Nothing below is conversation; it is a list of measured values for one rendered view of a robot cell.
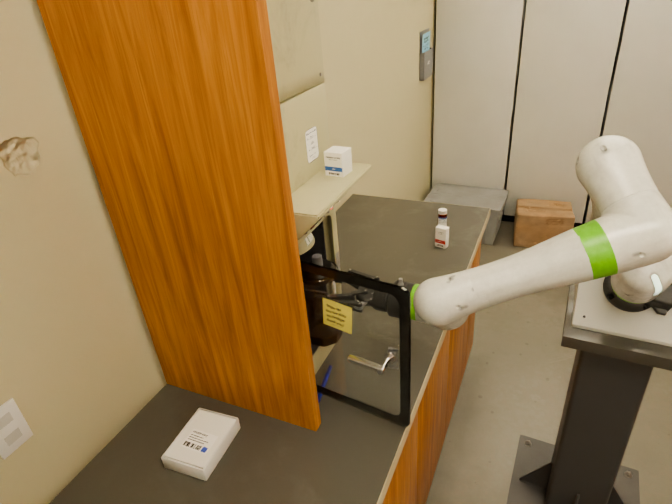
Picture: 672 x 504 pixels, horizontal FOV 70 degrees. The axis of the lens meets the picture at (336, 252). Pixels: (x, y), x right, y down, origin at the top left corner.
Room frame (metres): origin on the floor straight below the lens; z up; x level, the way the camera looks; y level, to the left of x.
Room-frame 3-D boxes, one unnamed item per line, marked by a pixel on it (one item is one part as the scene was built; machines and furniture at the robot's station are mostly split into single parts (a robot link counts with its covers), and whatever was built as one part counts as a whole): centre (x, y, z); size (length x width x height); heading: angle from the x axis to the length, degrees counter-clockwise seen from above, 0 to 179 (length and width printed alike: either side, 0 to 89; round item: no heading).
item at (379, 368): (0.80, -0.06, 1.20); 0.10 x 0.05 x 0.03; 56
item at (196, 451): (0.82, 0.37, 0.96); 0.16 x 0.12 x 0.04; 157
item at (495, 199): (3.55, -1.08, 0.17); 0.60 x 0.42 x 0.33; 62
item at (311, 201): (1.07, 0.01, 1.46); 0.32 x 0.11 x 0.10; 154
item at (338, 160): (1.14, -0.02, 1.54); 0.05 x 0.05 x 0.06; 59
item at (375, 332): (0.86, -0.01, 1.19); 0.30 x 0.01 x 0.40; 56
